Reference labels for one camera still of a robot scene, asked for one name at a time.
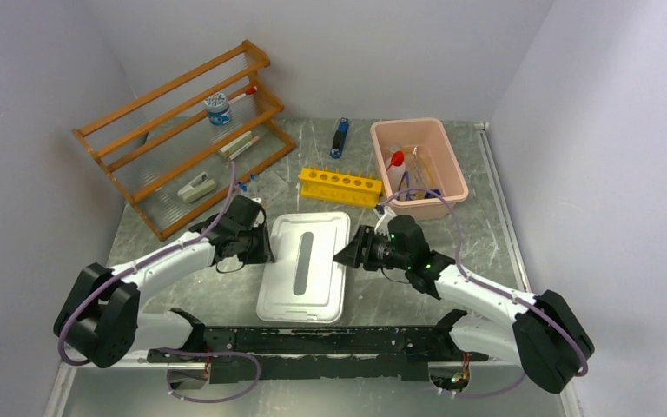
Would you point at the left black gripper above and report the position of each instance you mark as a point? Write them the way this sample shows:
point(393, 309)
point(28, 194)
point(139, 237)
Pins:
point(263, 254)

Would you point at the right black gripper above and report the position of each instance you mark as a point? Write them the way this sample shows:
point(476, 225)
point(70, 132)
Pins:
point(359, 251)

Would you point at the metal tray lid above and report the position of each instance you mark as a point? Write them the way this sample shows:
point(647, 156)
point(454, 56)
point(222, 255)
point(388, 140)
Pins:
point(304, 284)

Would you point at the blue safety goggles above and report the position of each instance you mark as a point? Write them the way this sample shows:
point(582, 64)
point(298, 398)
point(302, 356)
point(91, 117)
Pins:
point(403, 185)

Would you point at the graduated cylinder blue base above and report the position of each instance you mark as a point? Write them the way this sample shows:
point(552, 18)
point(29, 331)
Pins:
point(432, 193)

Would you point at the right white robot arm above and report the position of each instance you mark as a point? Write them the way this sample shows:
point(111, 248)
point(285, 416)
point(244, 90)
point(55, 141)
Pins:
point(539, 333)

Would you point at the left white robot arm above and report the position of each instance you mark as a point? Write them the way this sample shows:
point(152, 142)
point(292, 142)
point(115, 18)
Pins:
point(102, 318)

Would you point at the yellow test tube rack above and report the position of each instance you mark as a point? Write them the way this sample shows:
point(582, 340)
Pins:
point(340, 188)

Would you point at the beige stapler on shelf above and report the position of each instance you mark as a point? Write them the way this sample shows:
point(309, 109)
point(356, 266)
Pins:
point(198, 187)

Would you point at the red capped wash bottle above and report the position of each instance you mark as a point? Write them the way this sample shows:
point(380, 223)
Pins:
point(395, 170)

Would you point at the pink plastic bin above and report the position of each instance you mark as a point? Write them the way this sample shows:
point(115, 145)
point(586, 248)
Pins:
point(430, 136)

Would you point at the orange wooden shelf rack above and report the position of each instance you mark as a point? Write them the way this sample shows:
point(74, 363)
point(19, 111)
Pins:
point(151, 147)

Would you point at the blue lidded jar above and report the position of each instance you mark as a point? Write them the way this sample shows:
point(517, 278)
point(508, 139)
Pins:
point(217, 108)

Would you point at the red capped thermometer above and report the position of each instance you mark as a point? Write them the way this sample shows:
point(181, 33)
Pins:
point(247, 93)

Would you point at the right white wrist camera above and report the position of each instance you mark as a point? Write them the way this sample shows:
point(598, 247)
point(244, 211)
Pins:
point(384, 215)

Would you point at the black base frame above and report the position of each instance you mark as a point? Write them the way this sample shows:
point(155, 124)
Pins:
point(266, 353)

